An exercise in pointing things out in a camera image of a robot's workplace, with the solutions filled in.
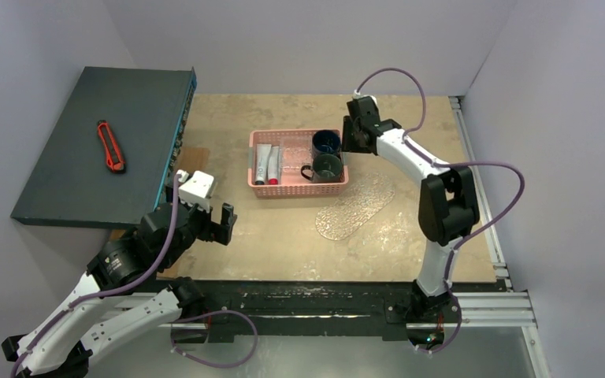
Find aluminium frame rail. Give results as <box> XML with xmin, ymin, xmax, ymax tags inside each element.
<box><xmin>449</xmin><ymin>96</ymin><xmax>551</xmax><ymax>377</ymax></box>

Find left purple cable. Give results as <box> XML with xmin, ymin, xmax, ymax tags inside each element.
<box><xmin>9</xmin><ymin>174</ymin><xmax>184</xmax><ymax>378</ymax></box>

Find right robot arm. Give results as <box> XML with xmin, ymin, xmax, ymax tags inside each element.
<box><xmin>342</xmin><ymin>94</ymin><xmax>480</xmax><ymax>321</ymax></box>

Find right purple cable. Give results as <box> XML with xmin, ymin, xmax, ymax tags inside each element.
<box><xmin>353</xmin><ymin>68</ymin><xmax>526</xmax><ymax>356</ymax></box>

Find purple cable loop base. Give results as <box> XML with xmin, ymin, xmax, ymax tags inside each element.
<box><xmin>170</xmin><ymin>309</ymin><xmax>259</xmax><ymax>369</ymax></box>

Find red utility knife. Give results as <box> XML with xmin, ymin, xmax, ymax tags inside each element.
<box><xmin>97</xmin><ymin>120</ymin><xmax>126</xmax><ymax>174</ymax></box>

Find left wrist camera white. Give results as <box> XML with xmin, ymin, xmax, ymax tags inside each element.
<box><xmin>176</xmin><ymin>169</ymin><xmax>216</xmax><ymax>213</ymax></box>

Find pink plastic basket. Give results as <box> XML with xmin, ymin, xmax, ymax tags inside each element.
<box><xmin>247</xmin><ymin>129</ymin><xmax>350</xmax><ymax>199</ymax></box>

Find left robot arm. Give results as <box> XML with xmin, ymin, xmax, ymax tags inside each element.
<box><xmin>2</xmin><ymin>200</ymin><xmax>237</xmax><ymax>377</ymax></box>

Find white toothpaste tube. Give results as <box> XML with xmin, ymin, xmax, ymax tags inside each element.
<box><xmin>254</xmin><ymin>143</ymin><xmax>272</xmax><ymax>185</ymax></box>

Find dark blue cup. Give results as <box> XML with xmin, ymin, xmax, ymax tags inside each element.
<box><xmin>311</xmin><ymin>130</ymin><xmax>342</xmax><ymax>158</ymax></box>

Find dark grey network switch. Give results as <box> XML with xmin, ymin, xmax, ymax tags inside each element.
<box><xmin>11</xmin><ymin>66</ymin><xmax>197</xmax><ymax>229</ymax></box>

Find clear textured oval tray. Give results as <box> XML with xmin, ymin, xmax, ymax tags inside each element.
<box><xmin>315</xmin><ymin>173</ymin><xmax>395</xmax><ymax>241</ymax></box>

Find clear plastic soap dish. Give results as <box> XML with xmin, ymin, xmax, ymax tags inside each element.
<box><xmin>280</xmin><ymin>136</ymin><xmax>312</xmax><ymax>182</ymax></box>

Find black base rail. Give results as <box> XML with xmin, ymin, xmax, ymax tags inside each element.
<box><xmin>109</xmin><ymin>279</ymin><xmax>507</xmax><ymax>346</ymax></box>

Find dark green mug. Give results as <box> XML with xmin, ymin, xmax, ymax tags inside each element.
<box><xmin>300</xmin><ymin>154</ymin><xmax>343</xmax><ymax>183</ymax></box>

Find red cap toothpaste tube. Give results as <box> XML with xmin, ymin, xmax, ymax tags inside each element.
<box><xmin>267</xmin><ymin>146</ymin><xmax>280</xmax><ymax>185</ymax></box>

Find purple cable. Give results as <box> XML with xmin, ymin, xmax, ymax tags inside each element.
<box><xmin>353</xmin><ymin>68</ymin><xmax>526</xmax><ymax>356</ymax></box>
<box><xmin>9</xmin><ymin>174</ymin><xmax>184</xmax><ymax>378</ymax></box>

